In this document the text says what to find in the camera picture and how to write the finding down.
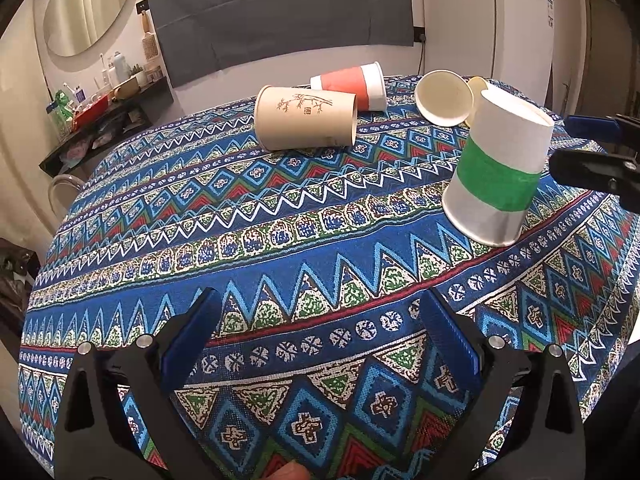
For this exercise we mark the brown kraft paper cup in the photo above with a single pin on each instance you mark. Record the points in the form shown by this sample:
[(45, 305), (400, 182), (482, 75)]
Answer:
[(288, 118)]

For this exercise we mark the oval wall mirror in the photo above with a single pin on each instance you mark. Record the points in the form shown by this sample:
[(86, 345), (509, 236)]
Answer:
[(72, 26)]

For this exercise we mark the black wall socket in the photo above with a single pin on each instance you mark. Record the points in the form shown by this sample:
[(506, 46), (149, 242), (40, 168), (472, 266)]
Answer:
[(419, 34)]

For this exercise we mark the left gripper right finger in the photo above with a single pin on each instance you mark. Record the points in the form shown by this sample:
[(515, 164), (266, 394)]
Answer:
[(485, 368)]

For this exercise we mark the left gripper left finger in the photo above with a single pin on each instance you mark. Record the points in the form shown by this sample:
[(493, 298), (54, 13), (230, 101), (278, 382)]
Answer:
[(156, 366)]

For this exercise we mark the green striped white paper cup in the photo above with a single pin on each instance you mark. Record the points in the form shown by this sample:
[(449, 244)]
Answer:
[(499, 169)]

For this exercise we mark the white refrigerator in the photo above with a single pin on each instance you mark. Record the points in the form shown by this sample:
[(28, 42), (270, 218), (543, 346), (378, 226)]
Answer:
[(507, 40)]

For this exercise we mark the black wall shelf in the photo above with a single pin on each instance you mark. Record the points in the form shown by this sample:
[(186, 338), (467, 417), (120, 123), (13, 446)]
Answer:
[(119, 122)]

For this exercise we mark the white bottle on shelf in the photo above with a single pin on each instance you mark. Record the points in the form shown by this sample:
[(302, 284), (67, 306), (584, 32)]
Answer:
[(121, 67)]

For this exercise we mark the red container on shelf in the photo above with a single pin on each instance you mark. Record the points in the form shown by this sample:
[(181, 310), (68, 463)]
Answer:
[(92, 112)]

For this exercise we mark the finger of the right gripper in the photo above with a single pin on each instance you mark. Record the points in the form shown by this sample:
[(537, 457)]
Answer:
[(618, 129), (605, 173)]

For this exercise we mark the green plastic bottle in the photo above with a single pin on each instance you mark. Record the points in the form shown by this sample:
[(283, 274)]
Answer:
[(65, 110)]

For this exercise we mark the blue patterned tablecloth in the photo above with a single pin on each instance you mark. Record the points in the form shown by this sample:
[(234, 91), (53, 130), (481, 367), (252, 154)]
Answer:
[(320, 258)]

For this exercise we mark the plain white paper cup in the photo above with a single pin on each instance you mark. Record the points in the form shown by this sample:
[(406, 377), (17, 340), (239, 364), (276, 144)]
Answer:
[(444, 98)]

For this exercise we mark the red striped paper cup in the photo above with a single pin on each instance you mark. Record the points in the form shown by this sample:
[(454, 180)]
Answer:
[(366, 82)]

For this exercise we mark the dark grey covered television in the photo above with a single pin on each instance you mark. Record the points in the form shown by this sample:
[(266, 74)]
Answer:
[(201, 37)]

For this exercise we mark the metal chair back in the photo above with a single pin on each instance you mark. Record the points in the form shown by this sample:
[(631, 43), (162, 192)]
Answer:
[(62, 191)]

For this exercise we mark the yellow rimmed white paper cup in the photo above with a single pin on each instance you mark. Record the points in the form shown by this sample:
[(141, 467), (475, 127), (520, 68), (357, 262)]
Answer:
[(477, 84)]

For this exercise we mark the brown door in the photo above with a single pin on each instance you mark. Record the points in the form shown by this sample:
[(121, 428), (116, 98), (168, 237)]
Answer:
[(609, 73)]

